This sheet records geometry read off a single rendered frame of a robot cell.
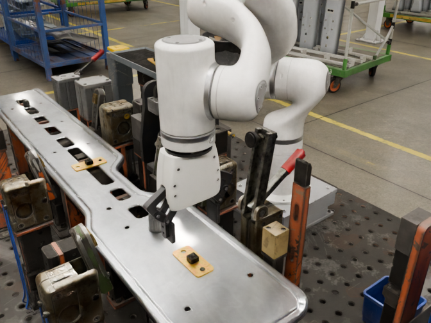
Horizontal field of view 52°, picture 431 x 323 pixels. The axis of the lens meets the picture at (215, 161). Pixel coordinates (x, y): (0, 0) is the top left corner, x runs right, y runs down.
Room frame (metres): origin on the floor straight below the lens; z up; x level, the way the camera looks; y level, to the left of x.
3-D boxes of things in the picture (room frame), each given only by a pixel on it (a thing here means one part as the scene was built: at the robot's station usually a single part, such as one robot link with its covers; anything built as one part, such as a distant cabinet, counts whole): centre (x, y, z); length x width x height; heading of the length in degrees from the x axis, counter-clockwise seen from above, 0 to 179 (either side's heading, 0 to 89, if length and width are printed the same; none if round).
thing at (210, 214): (0.67, -0.01, 1.10); 0.03 x 0.03 x 0.07; 37
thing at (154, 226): (0.73, 0.12, 1.02); 0.03 x 0.03 x 0.07
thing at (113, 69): (1.59, 0.35, 0.92); 0.08 x 0.08 x 0.44; 37
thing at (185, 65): (0.63, 0.04, 1.33); 0.09 x 0.08 x 0.13; 70
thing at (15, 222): (0.85, 0.42, 0.87); 0.12 x 0.09 x 0.35; 127
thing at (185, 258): (0.63, 0.04, 1.01); 0.08 x 0.04 x 0.01; 37
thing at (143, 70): (1.39, 0.19, 1.16); 0.37 x 0.14 x 0.02; 37
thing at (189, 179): (0.63, 0.04, 1.19); 0.10 x 0.07 x 0.11; 127
